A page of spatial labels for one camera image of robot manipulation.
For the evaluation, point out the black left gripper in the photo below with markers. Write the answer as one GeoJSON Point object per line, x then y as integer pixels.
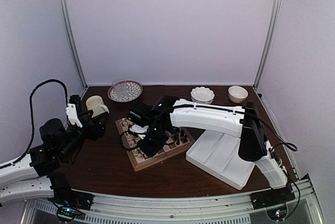
{"type": "Point", "coordinates": [99, 131]}

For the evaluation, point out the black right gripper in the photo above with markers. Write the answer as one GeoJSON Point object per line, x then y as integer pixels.
{"type": "Point", "coordinates": [151, 150]}

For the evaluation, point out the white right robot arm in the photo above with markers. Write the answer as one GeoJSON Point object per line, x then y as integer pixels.
{"type": "Point", "coordinates": [238, 121]}

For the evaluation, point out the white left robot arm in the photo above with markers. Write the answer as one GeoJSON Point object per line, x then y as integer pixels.
{"type": "Point", "coordinates": [35, 175]}

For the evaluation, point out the dark chess pieces row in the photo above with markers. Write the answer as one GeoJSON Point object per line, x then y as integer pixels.
{"type": "Point", "coordinates": [177, 134]}

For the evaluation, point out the patterned brown rim plate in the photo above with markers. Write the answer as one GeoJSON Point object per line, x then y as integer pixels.
{"type": "Point", "coordinates": [134, 90]}

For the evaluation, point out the white scalloped bowl black rim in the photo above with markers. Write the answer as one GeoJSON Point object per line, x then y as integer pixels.
{"type": "Point", "coordinates": [202, 95]}

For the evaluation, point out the clear drinking glass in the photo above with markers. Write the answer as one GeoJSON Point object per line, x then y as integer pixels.
{"type": "Point", "coordinates": [119, 87]}

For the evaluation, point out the cream ceramic mug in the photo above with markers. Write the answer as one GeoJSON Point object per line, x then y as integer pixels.
{"type": "Point", "coordinates": [96, 104]}

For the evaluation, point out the white plastic divided tray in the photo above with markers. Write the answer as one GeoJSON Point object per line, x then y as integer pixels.
{"type": "Point", "coordinates": [216, 153]}

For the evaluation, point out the cream round bowl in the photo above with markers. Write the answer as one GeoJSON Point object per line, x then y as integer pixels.
{"type": "Point", "coordinates": [237, 94]}

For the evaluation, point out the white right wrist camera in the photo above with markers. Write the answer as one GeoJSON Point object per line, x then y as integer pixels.
{"type": "Point", "coordinates": [137, 129]}

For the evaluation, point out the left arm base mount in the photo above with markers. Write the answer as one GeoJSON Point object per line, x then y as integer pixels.
{"type": "Point", "coordinates": [68, 201]}

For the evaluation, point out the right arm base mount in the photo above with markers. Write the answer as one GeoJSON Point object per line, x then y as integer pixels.
{"type": "Point", "coordinates": [280, 203]}

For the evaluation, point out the left aluminium frame post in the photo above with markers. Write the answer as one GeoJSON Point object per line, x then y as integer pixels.
{"type": "Point", "coordinates": [72, 45]}

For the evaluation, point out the aluminium frame post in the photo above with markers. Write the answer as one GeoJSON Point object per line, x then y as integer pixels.
{"type": "Point", "coordinates": [72, 45]}
{"type": "Point", "coordinates": [276, 7]}

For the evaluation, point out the right aluminium frame post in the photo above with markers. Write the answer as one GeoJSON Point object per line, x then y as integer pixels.
{"type": "Point", "coordinates": [276, 7]}

